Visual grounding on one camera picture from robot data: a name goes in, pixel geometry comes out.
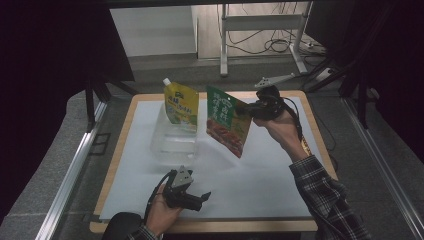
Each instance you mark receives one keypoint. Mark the aluminium rail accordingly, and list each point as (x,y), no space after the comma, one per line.
(70,180)
(383,166)

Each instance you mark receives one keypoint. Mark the black round object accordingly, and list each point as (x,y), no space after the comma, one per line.
(120,226)

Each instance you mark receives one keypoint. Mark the clear plastic container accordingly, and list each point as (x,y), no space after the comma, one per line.
(173,146)

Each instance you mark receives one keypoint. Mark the person's left hand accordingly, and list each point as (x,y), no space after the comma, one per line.
(163,213)

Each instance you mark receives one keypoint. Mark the green and red snack packet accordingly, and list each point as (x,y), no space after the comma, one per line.
(225,123)

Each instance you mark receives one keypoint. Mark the person's right hand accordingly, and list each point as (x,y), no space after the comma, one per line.
(283,133)

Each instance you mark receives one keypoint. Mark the black metal stand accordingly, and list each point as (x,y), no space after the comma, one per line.
(100,90)

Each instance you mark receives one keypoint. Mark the white table mat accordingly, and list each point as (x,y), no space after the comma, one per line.
(260,186)

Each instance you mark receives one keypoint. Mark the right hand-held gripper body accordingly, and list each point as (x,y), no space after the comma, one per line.
(266,105)

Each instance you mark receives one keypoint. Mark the black curtain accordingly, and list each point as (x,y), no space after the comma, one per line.
(383,50)
(43,83)

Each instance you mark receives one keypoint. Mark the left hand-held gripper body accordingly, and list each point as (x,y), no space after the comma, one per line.
(180,181)

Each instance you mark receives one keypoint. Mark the black bracket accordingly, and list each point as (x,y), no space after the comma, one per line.
(100,144)

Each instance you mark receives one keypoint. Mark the white metal desk frame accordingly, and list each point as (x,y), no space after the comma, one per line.
(260,23)

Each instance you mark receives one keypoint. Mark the yellow green spout pouch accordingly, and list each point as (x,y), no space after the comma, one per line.
(181,106)

